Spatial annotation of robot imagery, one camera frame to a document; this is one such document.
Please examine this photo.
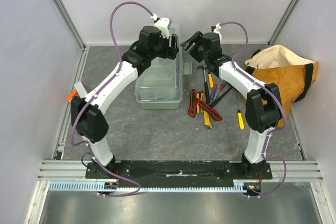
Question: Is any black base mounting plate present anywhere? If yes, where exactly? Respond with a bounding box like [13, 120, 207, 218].
[85, 160, 272, 186]

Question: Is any hammer black handle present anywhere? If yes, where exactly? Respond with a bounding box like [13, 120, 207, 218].
[196, 65, 211, 104]

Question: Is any orange screw box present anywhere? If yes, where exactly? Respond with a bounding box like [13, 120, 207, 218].
[67, 89, 78, 102]

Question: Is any blue grey cable duct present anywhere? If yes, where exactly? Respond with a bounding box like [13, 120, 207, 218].
[49, 181, 247, 193]

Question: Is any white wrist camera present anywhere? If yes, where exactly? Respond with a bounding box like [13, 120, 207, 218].
[211, 23, 222, 39]
[150, 14, 172, 39]

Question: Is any yellow black utility knife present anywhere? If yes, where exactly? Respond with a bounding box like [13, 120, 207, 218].
[196, 91, 204, 114]
[203, 111, 213, 129]

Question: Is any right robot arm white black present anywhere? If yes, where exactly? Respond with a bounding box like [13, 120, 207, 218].
[181, 31, 285, 179]

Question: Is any clear plastic screw box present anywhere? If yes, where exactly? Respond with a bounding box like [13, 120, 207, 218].
[73, 81, 88, 98]

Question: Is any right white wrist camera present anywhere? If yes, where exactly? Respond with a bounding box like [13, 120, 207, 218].
[211, 23, 222, 39]

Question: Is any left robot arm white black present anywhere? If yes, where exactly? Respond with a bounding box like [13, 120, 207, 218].
[70, 17, 178, 178]

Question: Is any black long tool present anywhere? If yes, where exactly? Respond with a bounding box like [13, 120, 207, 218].
[209, 87, 233, 108]

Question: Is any mustard canvas tote bag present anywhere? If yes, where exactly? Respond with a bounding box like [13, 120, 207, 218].
[245, 45, 318, 116]

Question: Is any yellow handle screwdriver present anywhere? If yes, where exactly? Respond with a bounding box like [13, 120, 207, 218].
[237, 105, 245, 130]
[207, 71, 214, 88]

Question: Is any aluminium rail frame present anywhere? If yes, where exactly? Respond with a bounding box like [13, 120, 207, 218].
[26, 160, 334, 223]

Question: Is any yellow handle screwdriver upper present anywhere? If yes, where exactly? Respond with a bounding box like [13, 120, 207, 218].
[207, 71, 214, 88]

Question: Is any yellow handle screwdriver lower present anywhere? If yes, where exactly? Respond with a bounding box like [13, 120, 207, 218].
[237, 105, 245, 130]

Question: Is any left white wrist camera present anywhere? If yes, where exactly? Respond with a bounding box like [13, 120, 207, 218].
[150, 14, 172, 39]

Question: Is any green translucent tool box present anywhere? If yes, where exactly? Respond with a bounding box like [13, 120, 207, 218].
[134, 39, 192, 110]

